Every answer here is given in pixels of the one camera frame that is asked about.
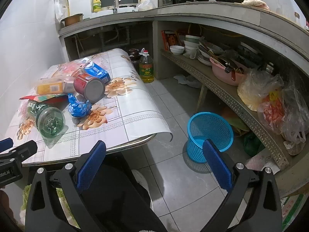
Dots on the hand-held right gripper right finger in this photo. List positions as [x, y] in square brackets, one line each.
[217, 164]

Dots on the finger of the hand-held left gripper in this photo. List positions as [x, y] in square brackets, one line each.
[24, 149]
[6, 144]

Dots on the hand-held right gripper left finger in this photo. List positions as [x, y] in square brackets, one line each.
[93, 166]

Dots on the blue plastic basket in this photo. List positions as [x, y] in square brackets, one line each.
[210, 128]

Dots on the green transparent bottle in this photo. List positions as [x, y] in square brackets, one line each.
[48, 120]

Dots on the clear yellow food package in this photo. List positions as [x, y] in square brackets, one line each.
[50, 87]

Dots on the red metal can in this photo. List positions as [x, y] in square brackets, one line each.
[83, 83]

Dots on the green plastic bag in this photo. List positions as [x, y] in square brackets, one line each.
[252, 143]

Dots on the printed paper sheet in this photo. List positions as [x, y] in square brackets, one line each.
[263, 160]

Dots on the white shoe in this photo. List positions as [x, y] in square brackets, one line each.
[143, 181]

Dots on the red green snack packet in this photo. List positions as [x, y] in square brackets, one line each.
[41, 98]

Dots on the crumpled blue wrapper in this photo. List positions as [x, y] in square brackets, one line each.
[78, 107]

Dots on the floral plastic tablecloth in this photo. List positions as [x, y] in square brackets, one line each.
[135, 111]

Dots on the clear bag red contents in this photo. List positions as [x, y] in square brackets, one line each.
[272, 111]

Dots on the crumpled clear plastic bag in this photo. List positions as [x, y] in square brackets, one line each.
[293, 142]

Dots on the yellow plastic bag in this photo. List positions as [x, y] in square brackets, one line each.
[253, 91]

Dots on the pink plastic basin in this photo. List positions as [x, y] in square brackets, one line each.
[227, 76]

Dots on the printed cardboard box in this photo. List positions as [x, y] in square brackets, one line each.
[294, 207]

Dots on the pink plastic packet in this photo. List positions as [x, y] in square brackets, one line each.
[68, 68]

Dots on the blue cardboard box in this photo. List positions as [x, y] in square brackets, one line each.
[99, 71]

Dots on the stack of plates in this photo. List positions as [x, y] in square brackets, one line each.
[205, 61]

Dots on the yellow cooking oil bottle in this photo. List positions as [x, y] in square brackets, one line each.
[146, 70]

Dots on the dark ceramic jar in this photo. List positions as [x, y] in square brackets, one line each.
[133, 54]

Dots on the white bowl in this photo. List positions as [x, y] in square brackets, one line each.
[177, 49]

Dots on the stack of bowls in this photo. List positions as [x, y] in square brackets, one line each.
[192, 42]

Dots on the red printed packet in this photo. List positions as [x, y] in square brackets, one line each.
[170, 40]

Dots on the metal basin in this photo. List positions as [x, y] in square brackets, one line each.
[72, 19]

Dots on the hanging clear plastic bag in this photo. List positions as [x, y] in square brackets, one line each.
[59, 8]

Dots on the concrete kitchen counter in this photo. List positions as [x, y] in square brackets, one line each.
[193, 12]

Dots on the yellow dish soap bottle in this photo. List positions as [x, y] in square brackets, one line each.
[97, 5]

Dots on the metal faucet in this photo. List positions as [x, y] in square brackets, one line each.
[116, 3]

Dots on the folded kitchen cloth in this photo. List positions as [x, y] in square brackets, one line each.
[256, 3]

